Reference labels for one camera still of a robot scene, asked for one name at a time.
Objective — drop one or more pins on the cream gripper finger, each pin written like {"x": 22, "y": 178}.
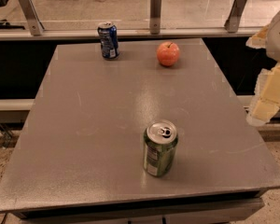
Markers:
{"x": 258, "y": 40}
{"x": 266, "y": 100}

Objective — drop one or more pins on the red apple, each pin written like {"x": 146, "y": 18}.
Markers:
{"x": 168, "y": 53}

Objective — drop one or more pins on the green soda can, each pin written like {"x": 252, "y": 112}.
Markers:
{"x": 160, "y": 142}

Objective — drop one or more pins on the blue soda can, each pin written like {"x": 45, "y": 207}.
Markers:
{"x": 107, "y": 32}

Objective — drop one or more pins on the right metal railing bracket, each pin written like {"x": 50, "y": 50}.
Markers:
{"x": 233, "y": 21}

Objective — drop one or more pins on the metal railing bracket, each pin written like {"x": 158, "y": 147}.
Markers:
{"x": 34, "y": 24}
{"x": 155, "y": 17}
{"x": 233, "y": 21}

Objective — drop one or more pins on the metal railing base rail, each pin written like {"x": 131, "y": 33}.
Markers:
{"x": 12, "y": 35}

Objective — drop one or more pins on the middle metal railing bracket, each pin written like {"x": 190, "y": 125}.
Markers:
{"x": 155, "y": 17}

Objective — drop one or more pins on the left metal railing bracket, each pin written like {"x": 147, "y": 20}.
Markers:
{"x": 34, "y": 24}

